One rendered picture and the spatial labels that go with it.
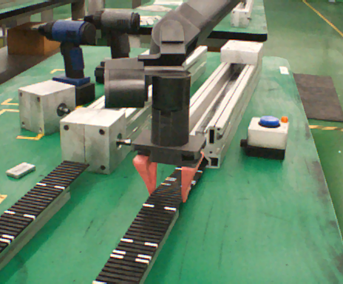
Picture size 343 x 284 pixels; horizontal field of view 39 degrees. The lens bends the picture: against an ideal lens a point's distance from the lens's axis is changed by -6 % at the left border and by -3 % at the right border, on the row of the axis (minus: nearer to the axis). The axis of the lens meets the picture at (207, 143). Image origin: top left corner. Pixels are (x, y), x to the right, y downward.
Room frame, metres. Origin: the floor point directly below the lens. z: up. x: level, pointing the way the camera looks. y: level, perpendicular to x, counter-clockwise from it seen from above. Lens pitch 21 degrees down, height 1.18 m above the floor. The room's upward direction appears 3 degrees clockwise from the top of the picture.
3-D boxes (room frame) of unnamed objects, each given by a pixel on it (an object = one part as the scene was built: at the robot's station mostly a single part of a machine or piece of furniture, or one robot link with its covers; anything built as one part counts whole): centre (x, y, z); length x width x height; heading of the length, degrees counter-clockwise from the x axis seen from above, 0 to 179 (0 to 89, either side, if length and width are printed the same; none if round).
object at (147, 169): (0.72, 0.07, 0.85); 0.07 x 0.07 x 0.09; 80
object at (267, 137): (1.00, -0.12, 0.81); 0.10 x 0.08 x 0.06; 80
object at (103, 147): (0.89, 0.21, 0.83); 0.12 x 0.09 x 0.10; 80
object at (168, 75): (0.72, 0.06, 0.98); 0.07 x 0.06 x 0.07; 101
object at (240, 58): (1.54, -0.09, 0.87); 0.16 x 0.11 x 0.07; 170
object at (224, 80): (1.30, -0.05, 0.82); 0.80 x 0.10 x 0.09; 170
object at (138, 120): (1.33, 0.14, 0.82); 0.80 x 0.10 x 0.09; 170
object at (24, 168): (0.83, 0.35, 0.78); 0.05 x 0.03 x 0.01; 156
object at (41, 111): (1.08, 0.37, 0.83); 0.11 x 0.10 x 0.10; 58
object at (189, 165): (0.72, 0.05, 0.85); 0.07 x 0.07 x 0.09; 80
